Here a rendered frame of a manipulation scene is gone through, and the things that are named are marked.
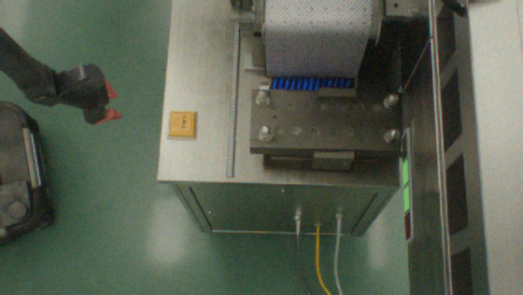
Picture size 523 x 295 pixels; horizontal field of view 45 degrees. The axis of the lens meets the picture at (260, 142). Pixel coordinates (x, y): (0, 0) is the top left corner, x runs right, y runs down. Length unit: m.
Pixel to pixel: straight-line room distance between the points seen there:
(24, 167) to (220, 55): 1.05
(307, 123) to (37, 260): 1.48
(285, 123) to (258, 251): 1.05
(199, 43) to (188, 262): 1.05
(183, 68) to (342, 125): 0.50
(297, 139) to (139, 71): 1.39
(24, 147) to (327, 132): 1.38
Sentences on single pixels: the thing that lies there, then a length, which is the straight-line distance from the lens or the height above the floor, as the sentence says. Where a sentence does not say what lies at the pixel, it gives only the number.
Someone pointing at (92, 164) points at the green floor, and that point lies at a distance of 2.76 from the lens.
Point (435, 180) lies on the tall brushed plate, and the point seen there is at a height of 1.42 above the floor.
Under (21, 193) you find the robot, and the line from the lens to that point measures 2.51.
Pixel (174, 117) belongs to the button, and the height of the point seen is 0.92.
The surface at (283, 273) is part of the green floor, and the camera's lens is 2.56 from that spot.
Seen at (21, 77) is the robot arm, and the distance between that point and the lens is 1.40.
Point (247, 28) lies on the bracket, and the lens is 1.61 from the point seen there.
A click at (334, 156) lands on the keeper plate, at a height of 1.02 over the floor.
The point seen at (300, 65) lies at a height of 1.10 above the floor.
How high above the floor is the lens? 2.55
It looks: 72 degrees down
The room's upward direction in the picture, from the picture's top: 4 degrees counter-clockwise
